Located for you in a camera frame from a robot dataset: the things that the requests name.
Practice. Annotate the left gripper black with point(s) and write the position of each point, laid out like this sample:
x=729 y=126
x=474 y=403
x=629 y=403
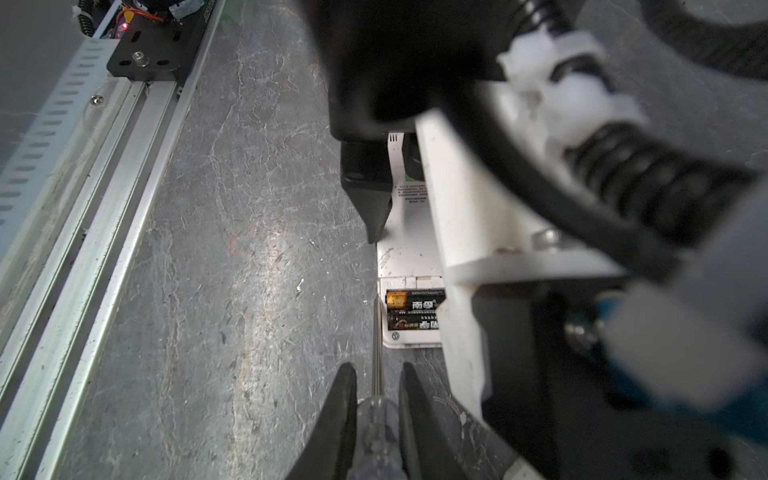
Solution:
x=384 y=59

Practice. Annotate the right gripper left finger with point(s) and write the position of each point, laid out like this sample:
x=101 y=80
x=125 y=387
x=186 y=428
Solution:
x=329 y=451

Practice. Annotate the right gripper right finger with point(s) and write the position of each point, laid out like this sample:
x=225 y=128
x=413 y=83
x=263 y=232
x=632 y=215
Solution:
x=425 y=451

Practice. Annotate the clear handle screwdriver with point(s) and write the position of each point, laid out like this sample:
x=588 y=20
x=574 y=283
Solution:
x=377 y=453

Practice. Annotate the white remote control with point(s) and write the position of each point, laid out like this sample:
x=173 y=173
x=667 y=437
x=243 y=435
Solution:
x=407 y=254

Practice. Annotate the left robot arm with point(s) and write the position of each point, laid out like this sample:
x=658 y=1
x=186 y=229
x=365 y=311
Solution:
x=657 y=198

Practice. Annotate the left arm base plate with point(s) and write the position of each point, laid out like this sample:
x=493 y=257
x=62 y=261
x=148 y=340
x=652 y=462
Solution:
x=158 y=40

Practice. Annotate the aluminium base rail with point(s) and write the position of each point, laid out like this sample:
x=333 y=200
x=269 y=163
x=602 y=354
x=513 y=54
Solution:
x=64 y=272

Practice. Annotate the white slotted cable duct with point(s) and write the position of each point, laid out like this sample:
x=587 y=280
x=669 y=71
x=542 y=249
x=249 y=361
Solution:
x=47 y=123

